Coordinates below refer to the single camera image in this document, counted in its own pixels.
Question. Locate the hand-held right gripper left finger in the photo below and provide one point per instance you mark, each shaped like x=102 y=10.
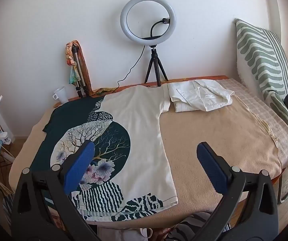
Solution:
x=80 y=165

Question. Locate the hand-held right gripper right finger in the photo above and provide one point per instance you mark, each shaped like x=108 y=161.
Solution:
x=209 y=165

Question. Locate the printed green and white T-shirt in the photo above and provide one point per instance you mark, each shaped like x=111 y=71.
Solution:
x=139 y=120

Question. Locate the striped clothing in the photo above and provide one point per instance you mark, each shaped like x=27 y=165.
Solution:
x=191 y=228

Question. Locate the folded white garment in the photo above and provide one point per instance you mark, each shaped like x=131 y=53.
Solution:
x=196 y=98

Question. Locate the white mug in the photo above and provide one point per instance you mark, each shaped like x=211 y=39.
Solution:
x=61 y=96

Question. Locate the orange wooden table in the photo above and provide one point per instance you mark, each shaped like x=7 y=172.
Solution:
x=204 y=76

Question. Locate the colourful orange scarf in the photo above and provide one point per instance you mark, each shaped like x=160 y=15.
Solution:
x=85 y=67

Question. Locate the folded grey tripod stand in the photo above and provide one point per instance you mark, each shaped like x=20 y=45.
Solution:
x=77 y=62

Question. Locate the black mini tripod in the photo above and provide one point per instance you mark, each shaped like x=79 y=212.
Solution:
x=154 y=57

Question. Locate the green striped pillow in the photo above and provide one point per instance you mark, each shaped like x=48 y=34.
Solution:
x=256 y=52

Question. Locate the black gooseneck phone holder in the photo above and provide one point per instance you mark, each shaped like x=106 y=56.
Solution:
x=154 y=27

